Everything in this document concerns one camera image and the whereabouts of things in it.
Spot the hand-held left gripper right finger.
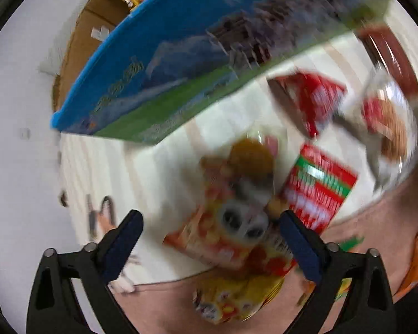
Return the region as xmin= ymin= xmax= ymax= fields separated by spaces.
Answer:
xmin=279 ymin=210 xmax=396 ymax=334

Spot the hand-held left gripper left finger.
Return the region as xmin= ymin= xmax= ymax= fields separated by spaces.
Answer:
xmin=26 ymin=209 xmax=143 ymax=334

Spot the cardboard box with blue print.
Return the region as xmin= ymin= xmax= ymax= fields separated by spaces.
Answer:
xmin=50 ymin=0 xmax=392 ymax=145

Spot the red and green snack packet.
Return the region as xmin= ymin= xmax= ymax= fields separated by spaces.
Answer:
xmin=280 ymin=143 xmax=359 ymax=235

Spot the cat print striped blanket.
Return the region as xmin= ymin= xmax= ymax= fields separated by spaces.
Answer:
xmin=52 ymin=31 xmax=418 ymax=334

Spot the yellow snack packet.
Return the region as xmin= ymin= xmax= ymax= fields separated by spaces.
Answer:
xmin=191 ymin=250 xmax=297 ymax=324

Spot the orange cartoon snack packet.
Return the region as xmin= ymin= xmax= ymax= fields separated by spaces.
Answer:
xmin=164 ymin=137 xmax=297 ymax=268

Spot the plain orange snack packet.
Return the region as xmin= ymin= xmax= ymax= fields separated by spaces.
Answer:
xmin=392 ymin=231 xmax=418 ymax=301

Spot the clear snack packet red label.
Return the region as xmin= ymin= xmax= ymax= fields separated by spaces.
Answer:
xmin=338 ymin=66 xmax=418 ymax=192

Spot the dark red snack packet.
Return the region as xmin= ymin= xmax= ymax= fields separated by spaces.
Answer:
xmin=355 ymin=24 xmax=418 ymax=96

